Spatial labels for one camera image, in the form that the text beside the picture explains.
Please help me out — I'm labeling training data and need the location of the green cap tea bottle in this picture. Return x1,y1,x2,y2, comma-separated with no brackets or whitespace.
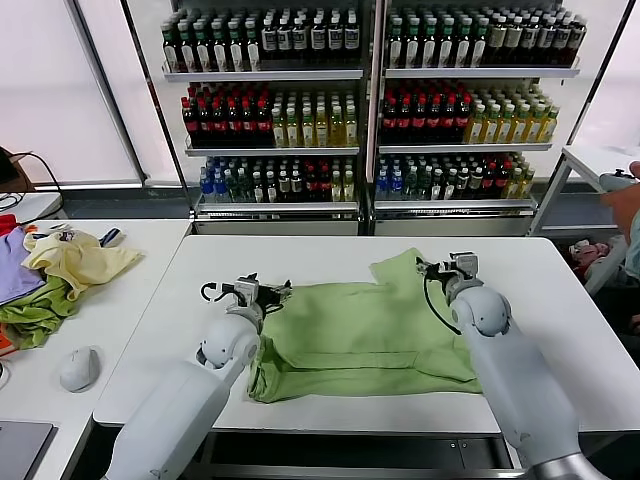
403,19,420,70
163,24,180,75
437,19,454,70
387,19,404,70
245,22,262,75
228,23,245,75
212,23,229,75
454,19,471,70
179,24,196,75
195,24,212,75
420,19,437,70
471,19,488,70

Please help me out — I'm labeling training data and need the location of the pink garment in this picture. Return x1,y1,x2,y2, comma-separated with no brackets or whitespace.
568,239,614,269

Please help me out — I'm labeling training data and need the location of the person hand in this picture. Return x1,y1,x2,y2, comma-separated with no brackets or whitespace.
601,160,640,236

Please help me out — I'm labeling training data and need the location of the thick black cable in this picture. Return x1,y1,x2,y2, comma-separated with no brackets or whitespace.
17,152,64,221

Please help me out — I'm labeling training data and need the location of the drink display shelf unit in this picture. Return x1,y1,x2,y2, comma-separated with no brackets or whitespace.
372,0,582,239
159,0,375,239

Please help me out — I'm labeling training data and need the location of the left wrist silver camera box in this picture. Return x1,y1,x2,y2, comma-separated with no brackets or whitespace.
232,275,260,304

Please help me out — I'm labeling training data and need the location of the beige label drink bottle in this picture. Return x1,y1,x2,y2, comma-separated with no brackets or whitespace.
503,17,520,69
487,17,504,69

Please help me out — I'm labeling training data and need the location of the white computer mouse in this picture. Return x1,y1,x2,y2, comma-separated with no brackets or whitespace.
58,346,101,394

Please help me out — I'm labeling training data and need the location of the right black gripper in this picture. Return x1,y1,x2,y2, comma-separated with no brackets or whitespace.
416,257,454,284

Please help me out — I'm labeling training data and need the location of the grey laptop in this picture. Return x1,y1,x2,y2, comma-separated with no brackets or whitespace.
0,421,55,480

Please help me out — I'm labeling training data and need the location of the white printed fabric piece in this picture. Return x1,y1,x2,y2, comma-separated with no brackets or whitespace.
49,223,79,244

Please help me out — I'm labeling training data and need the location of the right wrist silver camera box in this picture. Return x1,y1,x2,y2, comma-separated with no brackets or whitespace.
448,252,480,282

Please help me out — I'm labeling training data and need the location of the white metal frame table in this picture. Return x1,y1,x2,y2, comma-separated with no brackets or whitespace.
527,145,640,296

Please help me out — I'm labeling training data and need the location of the light green T-shirt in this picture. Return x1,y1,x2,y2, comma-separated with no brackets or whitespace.
247,247,484,404

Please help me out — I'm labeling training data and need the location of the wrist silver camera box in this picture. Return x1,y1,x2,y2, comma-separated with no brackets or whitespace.
232,275,260,304
448,252,480,282

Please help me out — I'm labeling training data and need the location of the person teal shirt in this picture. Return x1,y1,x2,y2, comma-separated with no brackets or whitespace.
623,209,640,282

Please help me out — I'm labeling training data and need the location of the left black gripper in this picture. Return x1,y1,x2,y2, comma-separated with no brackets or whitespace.
252,279,294,317

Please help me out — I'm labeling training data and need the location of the purple garment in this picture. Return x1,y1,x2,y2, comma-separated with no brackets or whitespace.
0,227,49,307

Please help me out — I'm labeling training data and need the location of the brown cardboard box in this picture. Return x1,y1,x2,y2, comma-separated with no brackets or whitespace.
8,152,36,194

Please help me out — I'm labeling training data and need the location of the moss green garment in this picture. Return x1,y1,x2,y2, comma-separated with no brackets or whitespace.
0,274,84,350

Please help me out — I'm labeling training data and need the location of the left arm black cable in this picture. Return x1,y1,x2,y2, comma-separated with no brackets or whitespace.
200,281,236,305

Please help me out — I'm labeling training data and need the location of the dark bottle white label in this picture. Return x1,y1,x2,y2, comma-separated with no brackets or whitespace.
310,14,327,64
519,17,537,69
537,17,554,69
262,15,279,65
292,15,308,65
553,17,570,68
343,13,360,64
277,15,293,65
568,17,586,67
327,14,344,64

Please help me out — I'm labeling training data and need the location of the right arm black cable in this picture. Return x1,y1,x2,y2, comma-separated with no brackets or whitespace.
422,269,464,336

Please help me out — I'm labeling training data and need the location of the grey handheld controller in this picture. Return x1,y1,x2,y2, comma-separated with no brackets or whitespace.
598,168,640,195

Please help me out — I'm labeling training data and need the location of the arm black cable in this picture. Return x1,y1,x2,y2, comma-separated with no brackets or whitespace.
422,269,464,336
200,281,236,305

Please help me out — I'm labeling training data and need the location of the pale yellow garment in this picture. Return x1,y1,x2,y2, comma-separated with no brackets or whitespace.
23,230,146,301

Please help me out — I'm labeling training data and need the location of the black window frame bar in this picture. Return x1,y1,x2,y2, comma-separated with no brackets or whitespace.
567,0,640,149
119,0,196,219

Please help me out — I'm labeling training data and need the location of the grey garment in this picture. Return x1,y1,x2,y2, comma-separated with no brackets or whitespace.
582,252,629,289

